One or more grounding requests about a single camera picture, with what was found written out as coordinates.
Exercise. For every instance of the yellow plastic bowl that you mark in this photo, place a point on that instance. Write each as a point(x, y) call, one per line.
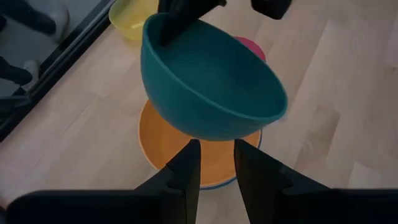
point(130, 18)

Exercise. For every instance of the pink plastic bowl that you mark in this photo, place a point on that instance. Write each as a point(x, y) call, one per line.
point(253, 46)

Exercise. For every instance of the black table frame rail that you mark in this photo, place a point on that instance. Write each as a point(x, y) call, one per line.
point(53, 67)

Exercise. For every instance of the person's leg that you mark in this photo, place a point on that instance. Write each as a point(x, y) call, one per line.
point(28, 17)
point(12, 73)

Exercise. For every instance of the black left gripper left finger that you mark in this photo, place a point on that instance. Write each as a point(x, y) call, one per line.
point(183, 180)

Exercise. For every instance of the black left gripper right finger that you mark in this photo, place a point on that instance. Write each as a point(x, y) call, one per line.
point(258, 186)

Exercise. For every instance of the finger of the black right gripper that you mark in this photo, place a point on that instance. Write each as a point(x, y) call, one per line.
point(183, 17)

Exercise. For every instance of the black table leg bracket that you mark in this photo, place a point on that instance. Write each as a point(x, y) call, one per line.
point(14, 101)

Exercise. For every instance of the orange plastic bowl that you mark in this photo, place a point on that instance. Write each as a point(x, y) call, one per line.
point(161, 146)

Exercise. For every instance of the teal plastic bowl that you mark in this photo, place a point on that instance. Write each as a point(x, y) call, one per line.
point(202, 93)

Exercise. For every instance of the person's shoe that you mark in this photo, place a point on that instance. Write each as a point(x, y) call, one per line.
point(60, 18)
point(33, 70)

